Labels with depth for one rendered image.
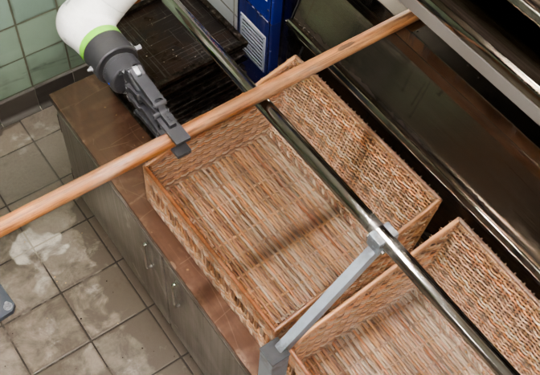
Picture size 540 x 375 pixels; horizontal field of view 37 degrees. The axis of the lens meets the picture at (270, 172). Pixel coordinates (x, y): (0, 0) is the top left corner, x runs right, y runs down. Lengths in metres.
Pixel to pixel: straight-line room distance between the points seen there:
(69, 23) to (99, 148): 0.67
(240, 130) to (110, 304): 0.79
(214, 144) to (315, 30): 0.40
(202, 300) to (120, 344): 0.65
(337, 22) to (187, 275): 0.71
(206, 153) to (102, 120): 0.35
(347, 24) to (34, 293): 1.37
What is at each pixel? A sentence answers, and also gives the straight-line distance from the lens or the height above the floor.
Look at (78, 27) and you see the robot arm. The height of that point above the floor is 1.23.
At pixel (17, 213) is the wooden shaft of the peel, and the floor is 1.20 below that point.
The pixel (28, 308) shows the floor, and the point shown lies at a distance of 2.71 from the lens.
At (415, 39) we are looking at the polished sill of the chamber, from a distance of 1.74.
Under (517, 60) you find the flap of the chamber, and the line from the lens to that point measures 1.41.
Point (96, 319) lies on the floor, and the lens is 2.66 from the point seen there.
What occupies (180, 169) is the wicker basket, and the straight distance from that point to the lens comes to 2.14.
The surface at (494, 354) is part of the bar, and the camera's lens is 1.37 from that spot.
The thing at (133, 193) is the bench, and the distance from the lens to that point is 2.18.
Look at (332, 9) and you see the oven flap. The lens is 1.97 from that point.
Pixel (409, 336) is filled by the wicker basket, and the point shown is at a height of 0.59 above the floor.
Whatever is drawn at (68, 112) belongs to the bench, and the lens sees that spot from 2.37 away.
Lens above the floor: 2.37
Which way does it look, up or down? 54 degrees down
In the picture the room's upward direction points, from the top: 5 degrees clockwise
